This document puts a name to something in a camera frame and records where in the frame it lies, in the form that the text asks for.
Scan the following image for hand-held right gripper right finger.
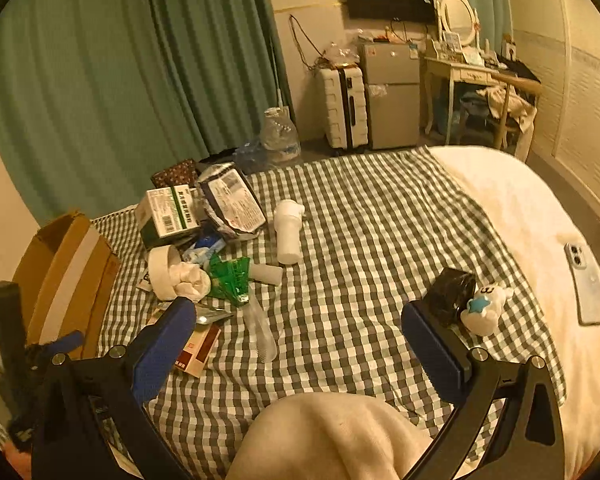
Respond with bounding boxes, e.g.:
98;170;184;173
401;301;565;480

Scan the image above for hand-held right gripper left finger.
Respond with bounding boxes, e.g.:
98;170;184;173
32;296;198;480

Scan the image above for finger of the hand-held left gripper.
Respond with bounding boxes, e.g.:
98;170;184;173
25;331;86;368

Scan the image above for red and white box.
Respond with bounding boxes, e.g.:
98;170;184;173
147;307;222;378

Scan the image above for silver foil packet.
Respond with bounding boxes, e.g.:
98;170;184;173
195;305;233;326

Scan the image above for brown cardboard box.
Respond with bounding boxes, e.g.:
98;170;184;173
11;209;122;361

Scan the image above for white plush toy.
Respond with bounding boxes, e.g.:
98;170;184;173
460;285;513;336

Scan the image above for white sock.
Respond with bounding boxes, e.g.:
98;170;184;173
172;262;213;302

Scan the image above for white tape roll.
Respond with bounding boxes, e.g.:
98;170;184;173
147;245;182;303

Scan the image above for green plastic packet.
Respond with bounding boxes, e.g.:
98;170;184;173
207;256;253;308

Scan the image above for small blue box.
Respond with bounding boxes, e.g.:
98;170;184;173
182;234;226;263

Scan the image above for green and white medicine box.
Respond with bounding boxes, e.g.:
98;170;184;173
135;186;202;251

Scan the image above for dark blue snack packet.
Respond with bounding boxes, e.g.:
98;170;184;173
197;162;267;241

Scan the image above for white plastic bottle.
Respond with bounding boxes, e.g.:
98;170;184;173
274;199;305;266

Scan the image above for person's leg in cream pants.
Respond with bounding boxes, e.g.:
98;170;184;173
227;392;433;480

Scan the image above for grey checkered blanket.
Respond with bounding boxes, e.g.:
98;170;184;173
0;146;567;480

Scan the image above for pale blue smartphone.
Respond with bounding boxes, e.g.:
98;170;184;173
565;242;600;326

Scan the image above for white fleece blanket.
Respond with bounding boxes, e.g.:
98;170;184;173
430;145;600;480

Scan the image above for brown patterned pouch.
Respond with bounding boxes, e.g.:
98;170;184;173
151;159;201;190

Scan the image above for crumpled blue plastic bag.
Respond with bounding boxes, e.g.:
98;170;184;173
232;141;271;175

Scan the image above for blue bin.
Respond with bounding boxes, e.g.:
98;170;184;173
430;92;468;136

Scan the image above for large clear water bottle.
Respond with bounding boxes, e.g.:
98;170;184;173
261;106;302;166

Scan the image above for cream clothes on chair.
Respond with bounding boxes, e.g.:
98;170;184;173
480;85;538;127

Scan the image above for white suitcase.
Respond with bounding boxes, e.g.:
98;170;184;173
319;66;371;155

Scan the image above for grey mini fridge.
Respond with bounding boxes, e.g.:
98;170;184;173
357;41;422;151

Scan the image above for cream dressing table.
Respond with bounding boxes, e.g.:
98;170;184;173
422;50;512;146

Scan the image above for wooden chair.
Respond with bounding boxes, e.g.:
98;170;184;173
460;71;543;150

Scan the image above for white louvered wardrobe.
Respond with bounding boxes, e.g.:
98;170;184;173
500;0;600;222

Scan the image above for clear plastic bag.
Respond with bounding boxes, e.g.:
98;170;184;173
322;42;360;68

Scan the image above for white oval mirror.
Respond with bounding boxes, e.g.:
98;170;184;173
437;0;481;47

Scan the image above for dark wall cable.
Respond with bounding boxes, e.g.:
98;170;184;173
287;14;326;68

